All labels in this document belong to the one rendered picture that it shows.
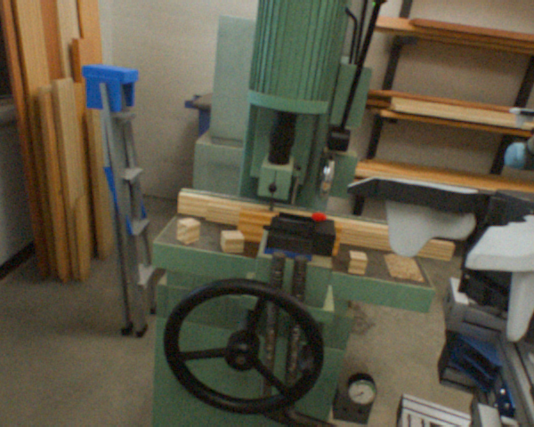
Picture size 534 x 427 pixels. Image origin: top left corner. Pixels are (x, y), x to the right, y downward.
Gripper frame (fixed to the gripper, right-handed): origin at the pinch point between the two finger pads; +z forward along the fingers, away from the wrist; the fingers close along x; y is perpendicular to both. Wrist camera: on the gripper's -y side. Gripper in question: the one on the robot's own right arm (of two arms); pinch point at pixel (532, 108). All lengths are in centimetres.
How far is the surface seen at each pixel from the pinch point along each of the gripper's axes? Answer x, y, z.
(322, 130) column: -75, 1, -41
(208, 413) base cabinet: -102, 65, -75
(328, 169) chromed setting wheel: -74, 8, -52
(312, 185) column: -77, 16, -41
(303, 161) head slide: -80, 7, -51
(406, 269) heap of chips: -58, 25, -72
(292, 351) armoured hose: -82, 35, -88
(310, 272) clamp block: -79, 19, -85
